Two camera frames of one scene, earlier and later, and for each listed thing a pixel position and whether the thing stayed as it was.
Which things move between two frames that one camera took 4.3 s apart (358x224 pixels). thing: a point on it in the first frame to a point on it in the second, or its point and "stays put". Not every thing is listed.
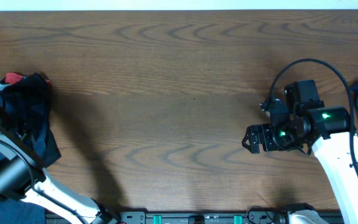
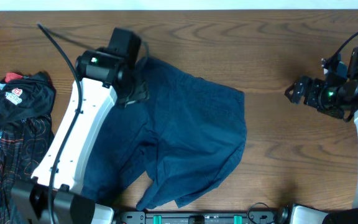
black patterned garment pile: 22,104 stays put
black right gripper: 253,131 to 312,98
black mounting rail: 217,217 stays put
